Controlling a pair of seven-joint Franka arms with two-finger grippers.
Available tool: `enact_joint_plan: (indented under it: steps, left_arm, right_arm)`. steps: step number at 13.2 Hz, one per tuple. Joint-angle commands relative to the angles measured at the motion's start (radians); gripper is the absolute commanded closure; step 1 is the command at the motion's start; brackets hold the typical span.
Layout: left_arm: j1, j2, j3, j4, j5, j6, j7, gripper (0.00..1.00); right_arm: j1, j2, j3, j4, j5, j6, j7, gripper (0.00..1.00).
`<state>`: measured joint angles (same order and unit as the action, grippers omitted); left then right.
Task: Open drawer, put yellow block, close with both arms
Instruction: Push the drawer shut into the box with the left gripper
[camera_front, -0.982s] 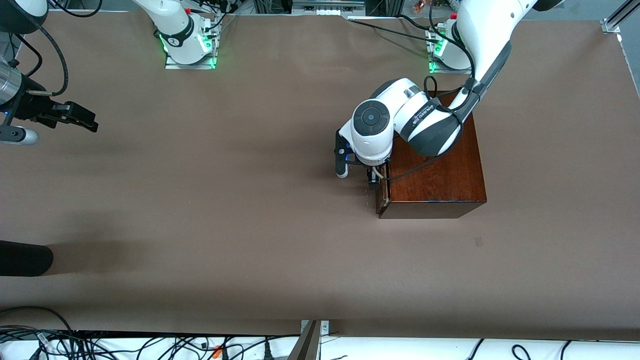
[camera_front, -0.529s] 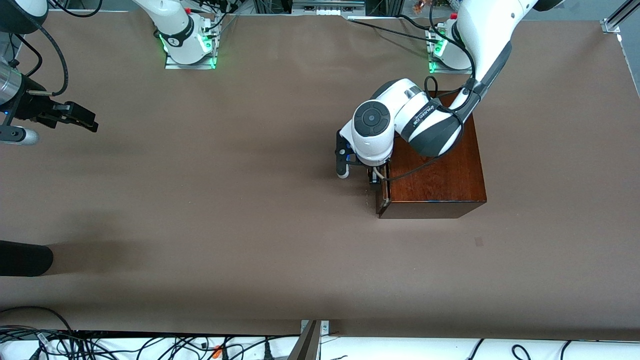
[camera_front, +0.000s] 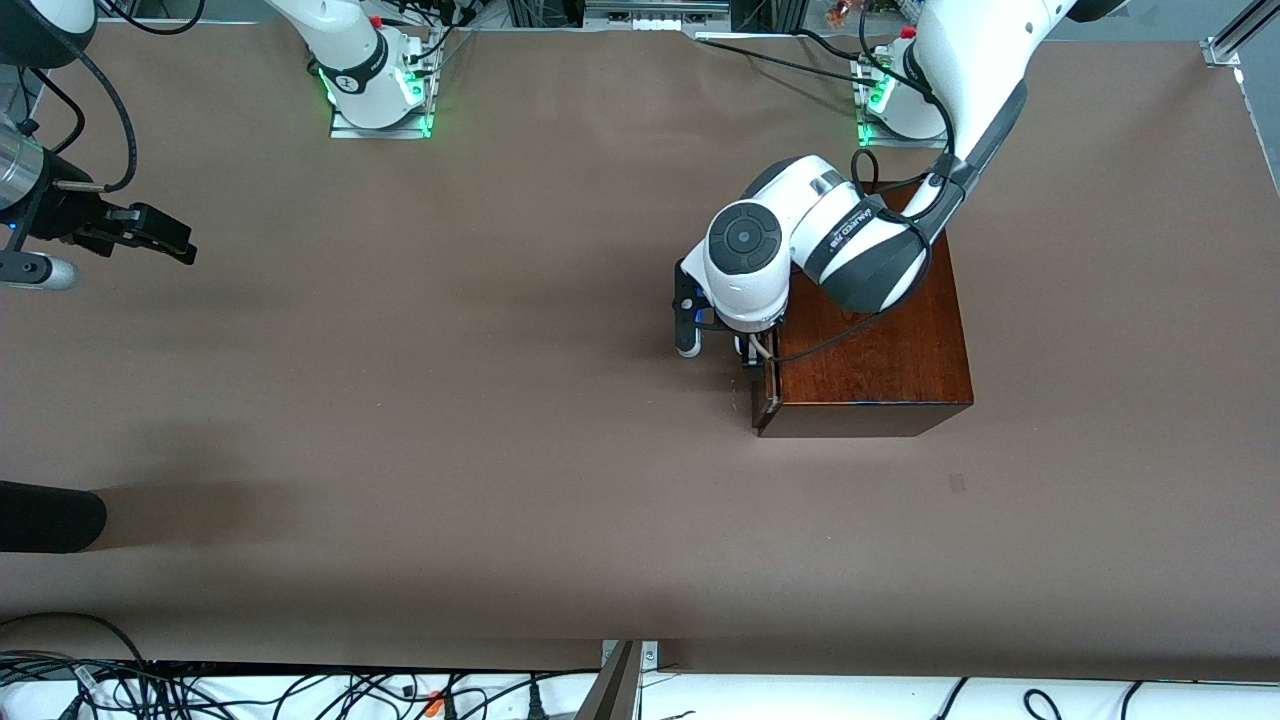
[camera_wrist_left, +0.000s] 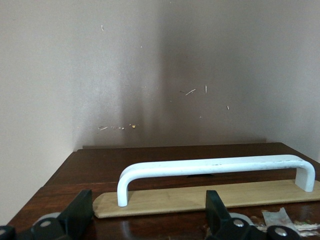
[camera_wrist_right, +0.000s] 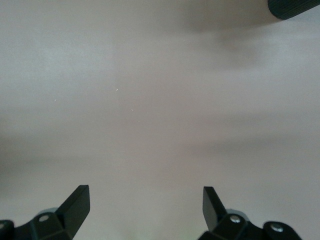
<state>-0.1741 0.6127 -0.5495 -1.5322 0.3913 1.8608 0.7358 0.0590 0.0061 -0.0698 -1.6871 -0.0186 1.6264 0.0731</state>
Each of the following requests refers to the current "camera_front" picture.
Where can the metal bracket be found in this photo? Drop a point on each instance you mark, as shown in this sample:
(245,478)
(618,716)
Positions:
(620,690)

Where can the brown table cover sheet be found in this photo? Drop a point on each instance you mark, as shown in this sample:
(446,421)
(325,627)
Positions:
(400,400)

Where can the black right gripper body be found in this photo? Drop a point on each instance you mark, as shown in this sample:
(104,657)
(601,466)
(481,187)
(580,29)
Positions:
(62,213)

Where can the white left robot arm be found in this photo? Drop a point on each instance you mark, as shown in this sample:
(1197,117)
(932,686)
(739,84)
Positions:
(745,250)

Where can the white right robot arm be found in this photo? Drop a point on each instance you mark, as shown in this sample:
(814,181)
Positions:
(350,40)

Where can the black cylinder object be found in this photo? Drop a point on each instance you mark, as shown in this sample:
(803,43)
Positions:
(50,515)

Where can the white power strip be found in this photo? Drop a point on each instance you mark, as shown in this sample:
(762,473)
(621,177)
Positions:
(655,20)

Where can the aluminium frame profile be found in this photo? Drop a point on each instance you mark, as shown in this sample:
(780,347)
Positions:
(1225,50)

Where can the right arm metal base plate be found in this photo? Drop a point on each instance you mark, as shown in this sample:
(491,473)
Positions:
(380,132)

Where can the dark brown wooden cabinet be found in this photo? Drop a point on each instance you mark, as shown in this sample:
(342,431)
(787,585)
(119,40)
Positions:
(880,375)

